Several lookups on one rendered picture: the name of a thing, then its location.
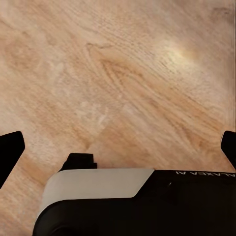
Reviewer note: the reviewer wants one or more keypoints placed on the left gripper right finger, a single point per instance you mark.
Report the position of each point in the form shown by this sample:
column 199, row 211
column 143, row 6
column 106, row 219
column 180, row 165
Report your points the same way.
column 228, row 145

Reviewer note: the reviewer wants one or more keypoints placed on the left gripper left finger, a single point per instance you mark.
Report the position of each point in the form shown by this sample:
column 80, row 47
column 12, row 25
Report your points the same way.
column 11, row 148

